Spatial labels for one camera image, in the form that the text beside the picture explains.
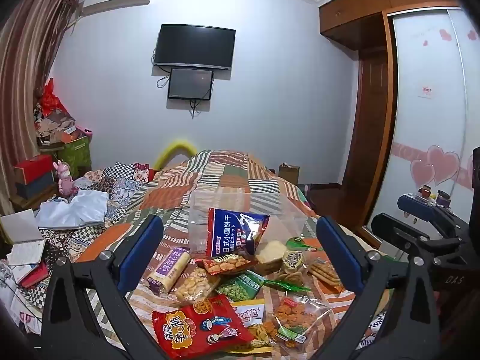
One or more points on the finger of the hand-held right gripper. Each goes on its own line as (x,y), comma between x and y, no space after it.
(405,232)
(423,208)

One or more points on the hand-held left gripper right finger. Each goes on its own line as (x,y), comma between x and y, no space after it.
(337,255)

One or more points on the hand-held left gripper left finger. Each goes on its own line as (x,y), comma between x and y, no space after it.
(144,247)

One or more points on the green round biscuit packet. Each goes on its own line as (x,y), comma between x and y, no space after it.
(292,262)

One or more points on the clear plastic container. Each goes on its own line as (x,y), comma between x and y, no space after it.
(202,217)

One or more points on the clear packet of bread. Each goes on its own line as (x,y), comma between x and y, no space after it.
(268,255)

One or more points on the clear packet of orange noodle balls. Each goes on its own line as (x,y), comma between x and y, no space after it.
(296,315)

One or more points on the red snack bag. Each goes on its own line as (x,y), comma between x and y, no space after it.
(202,330)

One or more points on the clear cracker packet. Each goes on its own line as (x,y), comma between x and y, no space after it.
(324,270)

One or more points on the purple rice cracker pack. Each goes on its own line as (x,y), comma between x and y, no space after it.
(170,270)

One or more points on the green wrapper packet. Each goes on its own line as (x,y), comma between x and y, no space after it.
(288,284)

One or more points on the clear peanut packet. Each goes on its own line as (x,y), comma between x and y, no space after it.
(193,287)

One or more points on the checkered quilt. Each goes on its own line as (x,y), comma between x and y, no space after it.
(120,180)

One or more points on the white cloth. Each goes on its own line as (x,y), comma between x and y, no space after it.
(75,210)

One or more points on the orange snack packet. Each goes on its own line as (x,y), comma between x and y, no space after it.
(225,264)

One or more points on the white sliding door with hearts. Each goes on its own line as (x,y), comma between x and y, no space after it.
(423,120)

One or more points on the blue biscuit bag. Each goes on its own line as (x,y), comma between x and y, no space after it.
(236,236)

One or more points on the cardboard box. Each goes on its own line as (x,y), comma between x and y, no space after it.
(289,174)

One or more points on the yellow chair back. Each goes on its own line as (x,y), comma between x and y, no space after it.
(174,150)

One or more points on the green pea packet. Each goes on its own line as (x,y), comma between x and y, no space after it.
(240,288)

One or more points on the pink bunny toy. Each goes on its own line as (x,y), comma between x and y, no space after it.
(64,182)

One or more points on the yellow snack packet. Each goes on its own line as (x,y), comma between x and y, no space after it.
(249,317)

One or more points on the green box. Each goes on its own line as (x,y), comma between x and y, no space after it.
(77,155)

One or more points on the grey box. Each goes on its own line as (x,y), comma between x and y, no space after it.
(37,189)

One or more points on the open white notebook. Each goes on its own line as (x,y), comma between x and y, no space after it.
(22,232)

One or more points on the red box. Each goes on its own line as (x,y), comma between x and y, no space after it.
(33,168)

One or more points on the green bag with clutter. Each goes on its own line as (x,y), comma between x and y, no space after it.
(56,127)

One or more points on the red plastic bag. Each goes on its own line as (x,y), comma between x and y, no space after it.
(50,99)

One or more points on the wooden wardrobe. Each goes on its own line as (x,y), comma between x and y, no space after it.
(360,22)

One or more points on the striped brown curtain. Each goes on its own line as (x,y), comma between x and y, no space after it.
(26,82)

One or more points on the small black wall monitor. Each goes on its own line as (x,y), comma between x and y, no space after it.
(190,83)

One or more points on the large black wall television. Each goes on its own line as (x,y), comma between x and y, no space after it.
(195,47)

